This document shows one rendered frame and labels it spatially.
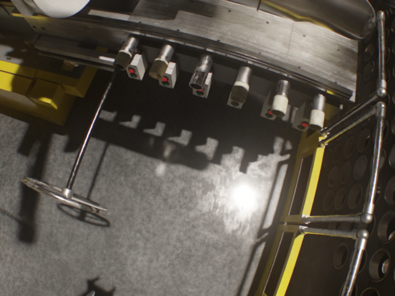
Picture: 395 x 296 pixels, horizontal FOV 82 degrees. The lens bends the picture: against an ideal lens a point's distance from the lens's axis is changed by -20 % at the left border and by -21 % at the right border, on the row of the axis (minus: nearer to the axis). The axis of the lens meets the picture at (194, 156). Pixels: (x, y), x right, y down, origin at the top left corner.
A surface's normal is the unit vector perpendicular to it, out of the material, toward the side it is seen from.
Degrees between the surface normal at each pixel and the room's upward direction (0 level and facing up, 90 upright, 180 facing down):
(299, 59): 0
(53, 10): 90
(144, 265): 0
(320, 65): 0
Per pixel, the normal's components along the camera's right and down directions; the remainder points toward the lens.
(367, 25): 0.22, 0.63
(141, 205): 0.01, -0.22
